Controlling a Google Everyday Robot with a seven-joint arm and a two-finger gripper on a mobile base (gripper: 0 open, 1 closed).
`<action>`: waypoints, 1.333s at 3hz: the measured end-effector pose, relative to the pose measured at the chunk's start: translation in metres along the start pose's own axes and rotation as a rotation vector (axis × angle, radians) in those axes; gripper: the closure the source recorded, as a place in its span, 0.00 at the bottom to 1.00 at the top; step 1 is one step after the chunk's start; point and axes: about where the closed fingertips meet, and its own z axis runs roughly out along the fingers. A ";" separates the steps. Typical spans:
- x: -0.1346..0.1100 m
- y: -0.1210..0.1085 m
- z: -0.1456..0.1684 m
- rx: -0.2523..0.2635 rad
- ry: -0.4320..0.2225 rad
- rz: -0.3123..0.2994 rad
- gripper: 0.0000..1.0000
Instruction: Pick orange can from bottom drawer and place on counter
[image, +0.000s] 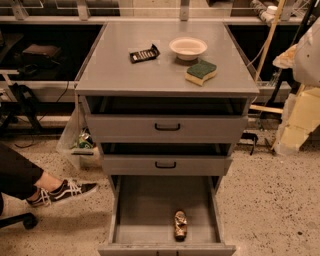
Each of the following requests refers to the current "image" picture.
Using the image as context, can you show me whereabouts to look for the white bowl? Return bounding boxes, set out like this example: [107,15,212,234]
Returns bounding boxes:
[169,37,208,61]

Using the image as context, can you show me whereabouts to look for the grey top drawer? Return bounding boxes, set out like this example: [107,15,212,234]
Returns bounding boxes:
[84,96,248,143]

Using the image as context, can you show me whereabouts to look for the wooden frame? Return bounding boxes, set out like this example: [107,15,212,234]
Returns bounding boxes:
[250,0,320,155]

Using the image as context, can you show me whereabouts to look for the black white sneaker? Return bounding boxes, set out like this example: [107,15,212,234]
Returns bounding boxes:
[27,180,98,207]

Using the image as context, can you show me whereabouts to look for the clear plastic bin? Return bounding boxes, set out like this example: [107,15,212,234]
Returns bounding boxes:
[56,106,100,169]

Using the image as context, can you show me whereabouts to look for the person leg black trousers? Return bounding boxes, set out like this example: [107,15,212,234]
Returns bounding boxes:
[0,142,64,216]

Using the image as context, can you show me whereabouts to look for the grey drawer cabinet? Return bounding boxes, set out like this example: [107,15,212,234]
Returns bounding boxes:
[74,20,260,256]

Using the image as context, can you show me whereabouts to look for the grey middle drawer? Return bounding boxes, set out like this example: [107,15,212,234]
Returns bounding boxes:
[101,143,232,176]

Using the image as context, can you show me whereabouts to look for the green can in bin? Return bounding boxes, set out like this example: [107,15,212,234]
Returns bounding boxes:
[73,132,94,149]

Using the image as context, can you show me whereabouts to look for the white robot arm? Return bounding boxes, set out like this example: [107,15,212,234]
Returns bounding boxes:
[273,17,320,87]

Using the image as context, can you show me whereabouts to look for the dark bag on shelf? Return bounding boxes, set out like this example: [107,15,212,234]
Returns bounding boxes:
[22,44,61,65]

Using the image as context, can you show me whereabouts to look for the grey bottom drawer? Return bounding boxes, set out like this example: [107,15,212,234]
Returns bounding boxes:
[98,176,236,256]

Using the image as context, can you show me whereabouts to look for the green yellow sponge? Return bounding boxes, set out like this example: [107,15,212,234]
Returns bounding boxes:
[185,60,217,86]

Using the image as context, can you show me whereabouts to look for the grey drawer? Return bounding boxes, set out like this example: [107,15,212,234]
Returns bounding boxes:
[101,143,232,176]
[84,96,248,143]
[98,176,236,256]

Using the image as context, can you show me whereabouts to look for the black chair base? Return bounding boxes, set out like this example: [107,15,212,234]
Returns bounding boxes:
[0,213,38,229]

